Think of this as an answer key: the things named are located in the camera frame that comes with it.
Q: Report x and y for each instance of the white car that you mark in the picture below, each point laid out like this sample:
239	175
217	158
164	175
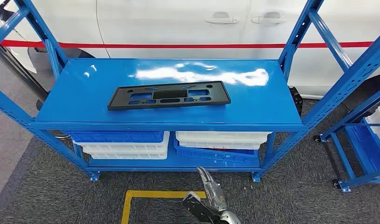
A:
162	24

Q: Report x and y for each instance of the black stanchion post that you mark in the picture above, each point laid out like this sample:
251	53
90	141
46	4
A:
23	74

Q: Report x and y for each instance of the black plastic plate holder part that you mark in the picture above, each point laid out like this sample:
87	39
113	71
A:
122	99

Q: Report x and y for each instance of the red barrier tape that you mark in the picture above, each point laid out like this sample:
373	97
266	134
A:
177	46

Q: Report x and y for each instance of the blue metal shelf rack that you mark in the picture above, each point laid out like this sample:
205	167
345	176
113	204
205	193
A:
85	92
363	148

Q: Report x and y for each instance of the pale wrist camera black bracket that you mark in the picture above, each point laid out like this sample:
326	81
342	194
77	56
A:
196	207

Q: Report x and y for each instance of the yellow floor marking tape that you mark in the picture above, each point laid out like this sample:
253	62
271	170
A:
126	210

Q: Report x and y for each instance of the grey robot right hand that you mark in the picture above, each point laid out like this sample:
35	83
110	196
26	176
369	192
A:
213	194

